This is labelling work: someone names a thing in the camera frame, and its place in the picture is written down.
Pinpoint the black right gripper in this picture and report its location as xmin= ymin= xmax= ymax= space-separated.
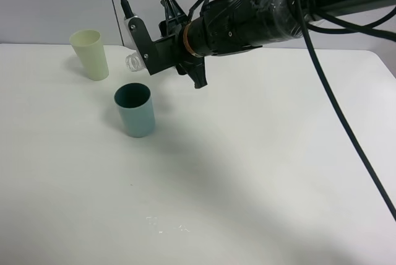
xmin=158 ymin=0 xmax=263 ymax=89

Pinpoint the teal blue plastic cup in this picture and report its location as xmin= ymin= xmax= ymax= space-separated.
xmin=114 ymin=82 xmax=155 ymax=137

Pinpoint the clear green-label water bottle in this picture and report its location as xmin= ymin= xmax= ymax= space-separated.
xmin=126 ymin=52 xmax=146 ymax=72

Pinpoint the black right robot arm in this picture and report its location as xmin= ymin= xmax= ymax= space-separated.
xmin=155 ymin=0 xmax=395 ymax=88

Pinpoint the pale yellow plastic cup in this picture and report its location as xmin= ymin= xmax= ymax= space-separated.
xmin=69 ymin=29 xmax=109 ymax=81

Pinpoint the black camera cable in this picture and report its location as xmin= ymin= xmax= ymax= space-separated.
xmin=119 ymin=0 xmax=396 ymax=221

